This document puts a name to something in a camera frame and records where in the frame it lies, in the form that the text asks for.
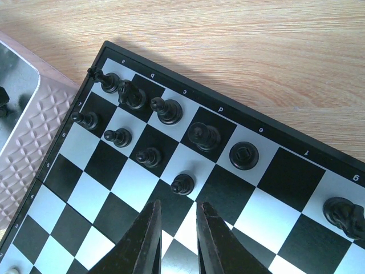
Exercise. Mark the black chess queen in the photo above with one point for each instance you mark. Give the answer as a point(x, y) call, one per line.
point(205, 137)

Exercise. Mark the black chess piece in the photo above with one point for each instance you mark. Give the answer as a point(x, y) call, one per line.
point(129, 94)
point(109, 82)

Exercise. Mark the black chess knight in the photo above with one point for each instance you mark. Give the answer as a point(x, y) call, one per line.
point(345, 215)

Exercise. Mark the black chess pawn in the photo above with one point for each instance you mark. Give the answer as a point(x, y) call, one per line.
point(89, 120)
point(150, 157)
point(120, 138)
point(183, 184)

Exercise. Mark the black chess king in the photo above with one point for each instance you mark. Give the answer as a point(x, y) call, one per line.
point(244, 155)

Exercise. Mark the black silver chess board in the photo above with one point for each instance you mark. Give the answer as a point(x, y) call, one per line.
point(88, 192)

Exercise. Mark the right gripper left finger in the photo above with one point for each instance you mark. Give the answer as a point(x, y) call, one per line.
point(139, 250)

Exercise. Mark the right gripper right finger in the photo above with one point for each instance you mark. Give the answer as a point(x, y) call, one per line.
point(219, 251)

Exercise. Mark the silver tin with pieces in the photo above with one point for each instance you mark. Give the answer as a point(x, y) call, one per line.
point(40, 97)

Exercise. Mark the white chess piece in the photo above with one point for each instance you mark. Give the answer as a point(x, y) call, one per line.
point(12, 270)

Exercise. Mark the black chess bishop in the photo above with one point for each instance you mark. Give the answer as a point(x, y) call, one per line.
point(168, 111)

